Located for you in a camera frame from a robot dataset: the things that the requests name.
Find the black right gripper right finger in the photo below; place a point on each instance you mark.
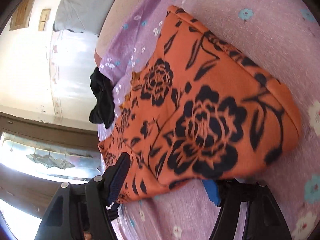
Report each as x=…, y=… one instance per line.
x=263, y=217

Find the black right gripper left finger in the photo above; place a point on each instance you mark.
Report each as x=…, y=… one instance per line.
x=90, y=207

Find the orange black floral garment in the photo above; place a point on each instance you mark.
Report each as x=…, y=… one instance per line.
x=199, y=109

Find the stained glass wooden door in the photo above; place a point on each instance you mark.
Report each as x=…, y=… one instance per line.
x=35, y=159

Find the black crumpled garment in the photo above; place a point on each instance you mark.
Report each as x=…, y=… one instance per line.
x=101, y=87

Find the purple floral bed sheet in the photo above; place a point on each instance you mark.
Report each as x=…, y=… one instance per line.
x=282, y=36

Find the grey pillow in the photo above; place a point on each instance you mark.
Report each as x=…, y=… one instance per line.
x=79, y=16

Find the pink mattress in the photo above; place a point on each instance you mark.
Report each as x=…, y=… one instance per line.
x=119, y=12

